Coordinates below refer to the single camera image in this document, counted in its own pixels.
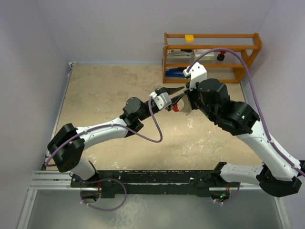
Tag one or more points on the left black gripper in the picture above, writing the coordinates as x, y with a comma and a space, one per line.
169, 91

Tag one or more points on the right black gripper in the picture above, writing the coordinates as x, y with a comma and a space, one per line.
190, 94

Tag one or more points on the silver red key holder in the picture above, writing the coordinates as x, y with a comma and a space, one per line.
183, 106

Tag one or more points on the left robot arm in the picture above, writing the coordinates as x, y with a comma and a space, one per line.
67, 146

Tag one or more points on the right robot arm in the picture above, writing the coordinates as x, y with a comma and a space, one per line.
278, 175

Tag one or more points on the blue black stapler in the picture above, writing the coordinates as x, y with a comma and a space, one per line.
175, 72

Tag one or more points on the red black stamp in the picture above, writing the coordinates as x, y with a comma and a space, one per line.
221, 55

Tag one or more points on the grey stapler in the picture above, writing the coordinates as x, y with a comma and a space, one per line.
179, 53

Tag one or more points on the wooden shelf rack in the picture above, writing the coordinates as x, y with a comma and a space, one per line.
247, 46

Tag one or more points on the white staples box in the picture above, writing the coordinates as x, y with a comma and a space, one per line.
207, 57

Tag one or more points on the yellow block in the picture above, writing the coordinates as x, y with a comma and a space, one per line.
189, 38

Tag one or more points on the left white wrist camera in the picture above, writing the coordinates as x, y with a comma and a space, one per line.
162, 101

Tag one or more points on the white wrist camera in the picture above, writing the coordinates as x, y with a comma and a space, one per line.
162, 101
197, 74

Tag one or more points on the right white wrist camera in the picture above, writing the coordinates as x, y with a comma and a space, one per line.
197, 74

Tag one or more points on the black base frame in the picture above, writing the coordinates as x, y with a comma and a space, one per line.
201, 183

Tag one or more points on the aluminium rail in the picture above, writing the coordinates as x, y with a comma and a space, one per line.
50, 180

